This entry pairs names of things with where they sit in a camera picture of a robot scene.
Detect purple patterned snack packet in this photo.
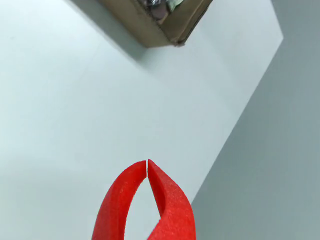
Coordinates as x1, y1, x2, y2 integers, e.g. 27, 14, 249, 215
138, 0, 171, 22

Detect brown cardboard box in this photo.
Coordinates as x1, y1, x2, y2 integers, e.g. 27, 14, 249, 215
71, 0, 214, 49

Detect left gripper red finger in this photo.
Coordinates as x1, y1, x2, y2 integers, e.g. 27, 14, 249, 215
146, 158, 198, 240
91, 160, 147, 240

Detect cream printed snack packet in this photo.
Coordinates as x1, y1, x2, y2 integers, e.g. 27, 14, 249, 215
166, 0, 185, 13

